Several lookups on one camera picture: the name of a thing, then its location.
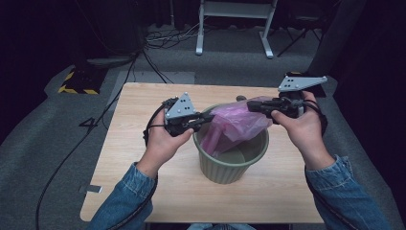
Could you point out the grey curtain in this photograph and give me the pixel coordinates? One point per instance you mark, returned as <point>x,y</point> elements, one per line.
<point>338,38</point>

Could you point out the grey tape piece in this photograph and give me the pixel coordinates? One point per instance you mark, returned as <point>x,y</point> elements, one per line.
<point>91,189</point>

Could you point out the black tripod stand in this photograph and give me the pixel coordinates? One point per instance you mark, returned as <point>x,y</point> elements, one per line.
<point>292,43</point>

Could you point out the person's right hand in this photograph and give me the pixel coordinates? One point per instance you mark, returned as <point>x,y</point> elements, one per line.
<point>306,134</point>

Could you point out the person's left hand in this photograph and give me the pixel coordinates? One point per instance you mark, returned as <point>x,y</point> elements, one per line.
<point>162,147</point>

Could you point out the green ribbed bin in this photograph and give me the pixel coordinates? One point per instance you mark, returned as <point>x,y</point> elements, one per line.
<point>230,169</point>

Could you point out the person's legs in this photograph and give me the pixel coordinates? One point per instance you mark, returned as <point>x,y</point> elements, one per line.
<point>220,227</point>

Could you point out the grey flat stand base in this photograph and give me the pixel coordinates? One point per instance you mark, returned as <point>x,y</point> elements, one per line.
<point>108,60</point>

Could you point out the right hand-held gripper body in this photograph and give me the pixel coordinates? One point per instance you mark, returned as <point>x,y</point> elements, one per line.
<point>297,83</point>

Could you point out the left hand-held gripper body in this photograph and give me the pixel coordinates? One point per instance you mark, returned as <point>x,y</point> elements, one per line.
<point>178,110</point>

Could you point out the pink plastic bag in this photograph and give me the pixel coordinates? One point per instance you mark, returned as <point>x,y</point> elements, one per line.
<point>236,123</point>

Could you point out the white metal table frame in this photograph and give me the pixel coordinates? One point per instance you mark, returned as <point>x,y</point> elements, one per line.
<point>236,9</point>

